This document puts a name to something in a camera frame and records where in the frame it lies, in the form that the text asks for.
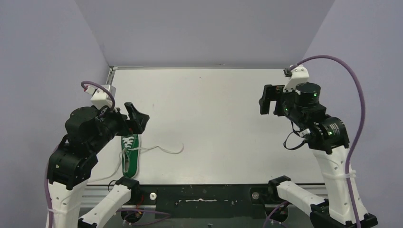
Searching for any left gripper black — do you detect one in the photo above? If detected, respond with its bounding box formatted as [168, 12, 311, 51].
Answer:
[91, 100, 150, 150]

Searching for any white shoelace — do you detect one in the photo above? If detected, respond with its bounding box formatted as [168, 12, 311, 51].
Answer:
[87, 136, 185, 184]

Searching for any green canvas sneaker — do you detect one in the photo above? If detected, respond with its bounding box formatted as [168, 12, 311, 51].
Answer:
[121, 134, 141, 178]

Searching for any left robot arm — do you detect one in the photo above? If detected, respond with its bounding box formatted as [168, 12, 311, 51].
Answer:
[45, 102, 150, 228]

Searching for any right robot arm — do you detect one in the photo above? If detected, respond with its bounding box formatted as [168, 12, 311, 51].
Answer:
[259, 82, 378, 228]

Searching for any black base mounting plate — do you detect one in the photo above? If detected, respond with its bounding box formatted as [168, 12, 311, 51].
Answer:
[123, 184, 281, 219]

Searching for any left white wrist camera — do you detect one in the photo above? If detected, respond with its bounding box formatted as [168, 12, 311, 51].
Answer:
[83, 84, 116, 110]

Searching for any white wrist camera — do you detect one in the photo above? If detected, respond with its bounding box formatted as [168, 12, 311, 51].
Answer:
[83, 84, 116, 110]
[283, 65, 309, 93]

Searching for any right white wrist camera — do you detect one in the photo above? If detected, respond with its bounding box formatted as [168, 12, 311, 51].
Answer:
[283, 65, 309, 93]

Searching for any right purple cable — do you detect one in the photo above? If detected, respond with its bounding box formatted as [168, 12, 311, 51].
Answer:
[263, 55, 366, 228]

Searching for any aluminium front rail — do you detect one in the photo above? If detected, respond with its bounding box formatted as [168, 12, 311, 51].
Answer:
[80, 185, 330, 209]

